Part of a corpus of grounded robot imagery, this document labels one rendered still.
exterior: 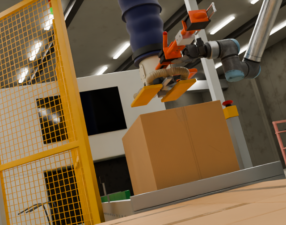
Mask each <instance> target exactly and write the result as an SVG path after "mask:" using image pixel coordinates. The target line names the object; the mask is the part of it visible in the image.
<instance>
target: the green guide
mask: <svg viewBox="0 0 286 225"><path fill-rule="evenodd" d="M108 195H109V200H110V201H117V200H128V199H130V191H129V190H127V191H123V192H121V191H120V192H116V193H111V194H108ZM100 198H101V202H108V198H107V196H100Z"/></svg>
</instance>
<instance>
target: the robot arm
mask: <svg viewBox="0 0 286 225"><path fill-rule="evenodd" d="M281 3H282V0H264V1H263V4H262V7H261V10H260V13H259V16H258V19H257V21H256V24H255V27H254V30H253V33H252V36H251V39H250V42H249V44H248V47H247V50H246V53H245V56H244V58H243V61H240V60H239V56H238V54H239V53H240V45H239V43H238V41H237V40H235V39H225V40H217V41H209V42H206V43H205V44H204V42H203V40H202V39H201V37H199V38H197V39H196V40H197V42H196V45H195V44H193V45H191V44H189V45H185V48H184V49H183V50H182V51H181V52H182V57H181V58H178V59H174V60H172V61H171V62H172V63H176V65H178V64H180V63H183V62H185V63H193V62H195V61H196V59H198V58H207V59H215V58H220V60H221V63H222V66H223V70H224V74H225V77H226V79H227V81H228V82H236V81H240V80H242V79H253V78H256V77H257V76H258V75H259V74H260V71H261V67H260V62H261V57H262V55H263V52H264V50H265V47H266V44H267V41H268V39H269V36H270V33H271V30H272V28H273V25H274V22H275V19H276V17H277V14H278V11H279V9H280V6H281Z"/></svg>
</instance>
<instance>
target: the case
mask: <svg viewBox="0 0 286 225"><path fill-rule="evenodd" d="M122 142H123V147H124V151H125V155H126V161H127V165H128V169H129V174H130V179H131V183H132V188H133V192H134V196H135V195H139V194H143V193H147V192H152V191H156V190H160V189H164V188H168V187H173V186H176V185H180V184H184V183H189V182H193V181H197V180H201V179H206V178H210V177H214V176H218V175H223V174H226V173H230V172H235V171H239V170H240V167H239V164H238V161H237V157H236V154H235V150H234V147H233V144H232V140H231V136H230V133H229V129H228V126H227V122H226V119H225V116H224V112H223V108H222V105H221V101H220V100H216V101H211V102H205V103H200V104H194V105H189V106H184V107H178V108H172V109H167V110H162V111H157V112H150V113H145V114H140V115H139V116H138V118H137V119H136V120H135V122H134V123H133V125H132V126H131V127H130V128H129V130H128V131H127V132H126V134H125V135H124V136H123V138H122Z"/></svg>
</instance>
